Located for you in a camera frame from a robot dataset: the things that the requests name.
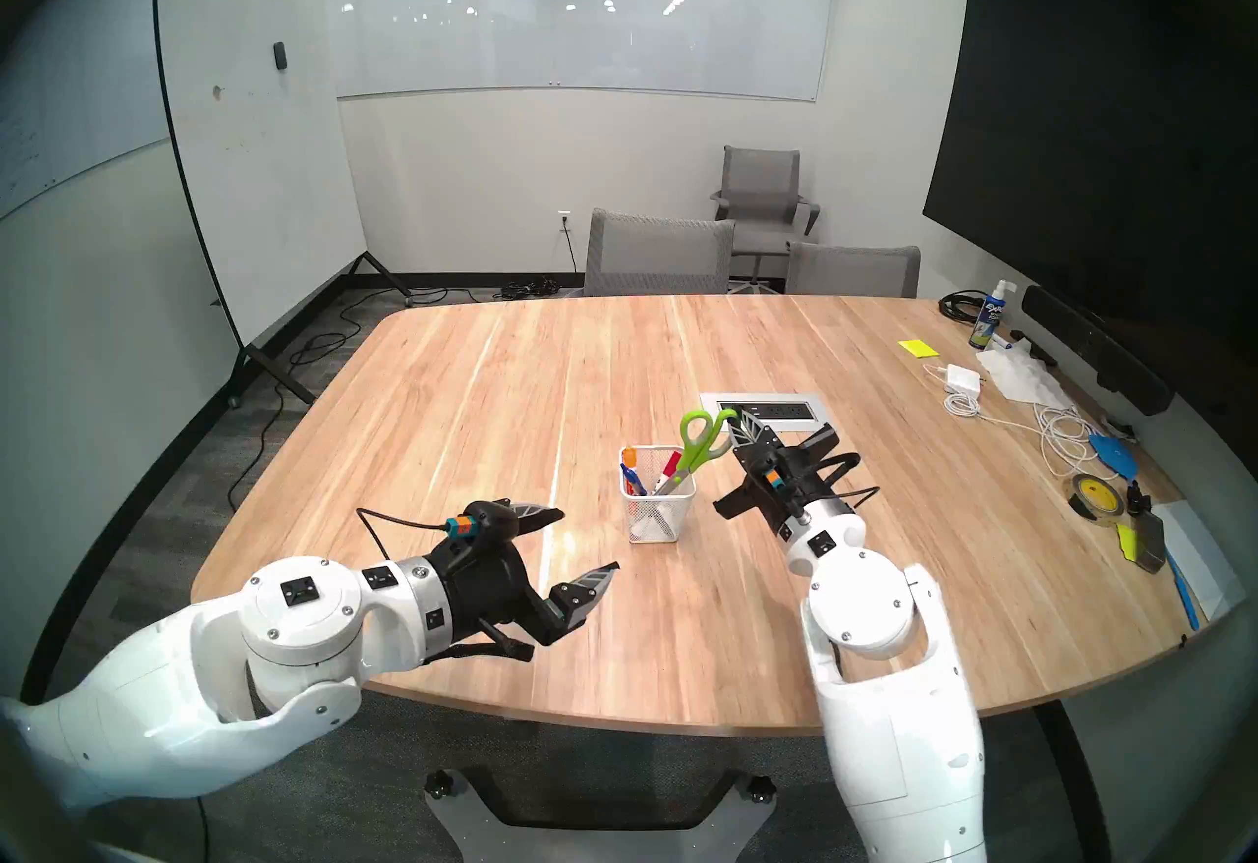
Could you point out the black video sound bar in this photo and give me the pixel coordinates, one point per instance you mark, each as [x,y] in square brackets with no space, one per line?
[1091,345]

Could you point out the white paper sheet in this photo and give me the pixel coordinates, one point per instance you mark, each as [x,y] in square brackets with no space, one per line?
[1204,556]

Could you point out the yellow black tape roll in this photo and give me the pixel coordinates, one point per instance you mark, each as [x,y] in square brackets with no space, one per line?
[1096,497]

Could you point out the rolling whiteboard on stand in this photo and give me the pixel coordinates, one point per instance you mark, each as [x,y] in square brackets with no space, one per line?
[265,183]

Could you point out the yellow sticky note pad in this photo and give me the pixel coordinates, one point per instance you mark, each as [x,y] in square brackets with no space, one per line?
[918,348]

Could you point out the blue ballpoint pen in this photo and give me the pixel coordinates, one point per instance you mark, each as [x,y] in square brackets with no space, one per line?
[631,481]

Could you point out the yellow tape measure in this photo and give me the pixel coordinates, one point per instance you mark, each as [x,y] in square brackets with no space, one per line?
[1148,542]

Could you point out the white mesh pen holder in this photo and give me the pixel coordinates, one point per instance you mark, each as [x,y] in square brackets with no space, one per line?
[657,522]

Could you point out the grey armrest office chair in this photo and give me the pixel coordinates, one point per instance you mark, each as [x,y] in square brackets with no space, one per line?
[762,193]

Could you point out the small black bottle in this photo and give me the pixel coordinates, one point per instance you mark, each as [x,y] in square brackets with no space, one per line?
[1138,499]

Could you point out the large black wall screen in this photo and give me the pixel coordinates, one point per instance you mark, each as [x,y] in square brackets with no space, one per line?
[1101,114]

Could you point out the low grey mesh chair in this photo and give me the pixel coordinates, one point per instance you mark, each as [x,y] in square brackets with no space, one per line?
[855,273]

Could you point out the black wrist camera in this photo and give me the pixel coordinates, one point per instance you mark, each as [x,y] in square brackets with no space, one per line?
[786,468]
[486,527]

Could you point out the written wall whiteboard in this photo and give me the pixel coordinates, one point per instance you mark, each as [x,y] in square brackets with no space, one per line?
[88,85]

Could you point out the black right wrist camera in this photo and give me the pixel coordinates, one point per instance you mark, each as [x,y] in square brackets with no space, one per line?
[786,468]

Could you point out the wide grey mesh chair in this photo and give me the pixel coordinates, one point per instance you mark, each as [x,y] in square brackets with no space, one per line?
[658,257]

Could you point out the white power adapter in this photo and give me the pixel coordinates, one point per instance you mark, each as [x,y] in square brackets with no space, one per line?
[965,377]

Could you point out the orange cap white marker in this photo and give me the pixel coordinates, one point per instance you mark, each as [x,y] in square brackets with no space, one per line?
[629,460]

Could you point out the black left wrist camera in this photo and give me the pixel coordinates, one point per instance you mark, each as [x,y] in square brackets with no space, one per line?
[486,527]

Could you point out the blue flat object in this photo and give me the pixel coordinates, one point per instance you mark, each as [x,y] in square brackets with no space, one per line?
[1115,456]

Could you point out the red cap dotted marker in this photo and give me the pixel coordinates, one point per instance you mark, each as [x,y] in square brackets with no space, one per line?
[671,466]

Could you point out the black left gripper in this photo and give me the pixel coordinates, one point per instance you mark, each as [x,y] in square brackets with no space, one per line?
[486,591]

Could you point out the whiteboard cleaner spray bottle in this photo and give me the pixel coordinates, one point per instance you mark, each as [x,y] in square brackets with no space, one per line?
[988,320]

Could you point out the grey table power outlet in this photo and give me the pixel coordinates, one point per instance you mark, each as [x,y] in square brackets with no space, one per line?
[786,412]

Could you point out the blue marker pen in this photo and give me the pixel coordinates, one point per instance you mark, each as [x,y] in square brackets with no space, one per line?
[1184,591]

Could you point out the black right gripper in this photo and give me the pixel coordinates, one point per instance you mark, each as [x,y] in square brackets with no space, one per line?
[776,473]

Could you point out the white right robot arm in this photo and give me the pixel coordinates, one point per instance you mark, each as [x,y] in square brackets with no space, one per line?
[885,694]

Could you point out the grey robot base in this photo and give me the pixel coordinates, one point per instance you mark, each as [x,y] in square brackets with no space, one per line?
[600,836]

